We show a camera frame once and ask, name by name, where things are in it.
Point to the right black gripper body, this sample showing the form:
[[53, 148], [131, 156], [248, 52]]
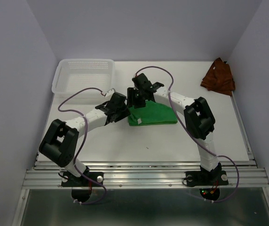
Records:
[[141, 91]]

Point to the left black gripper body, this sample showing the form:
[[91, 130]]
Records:
[[122, 113]]

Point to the green microfibre towel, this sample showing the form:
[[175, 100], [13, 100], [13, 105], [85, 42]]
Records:
[[152, 114]]

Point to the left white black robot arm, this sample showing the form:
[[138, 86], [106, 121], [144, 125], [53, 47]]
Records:
[[61, 138]]

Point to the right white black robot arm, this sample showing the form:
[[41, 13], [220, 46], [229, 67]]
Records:
[[198, 117]]

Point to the white perforated plastic basket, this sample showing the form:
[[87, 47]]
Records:
[[73, 75]]

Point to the brown microfibre towel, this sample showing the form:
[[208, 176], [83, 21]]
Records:
[[219, 78]]

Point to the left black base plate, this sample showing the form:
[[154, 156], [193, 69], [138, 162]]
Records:
[[69, 180]]

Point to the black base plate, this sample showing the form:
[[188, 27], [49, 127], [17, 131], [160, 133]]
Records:
[[199, 178], [69, 180]]

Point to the aluminium mounting rail frame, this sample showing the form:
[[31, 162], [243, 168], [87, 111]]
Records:
[[143, 195]]

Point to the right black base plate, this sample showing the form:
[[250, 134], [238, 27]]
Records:
[[199, 178]]

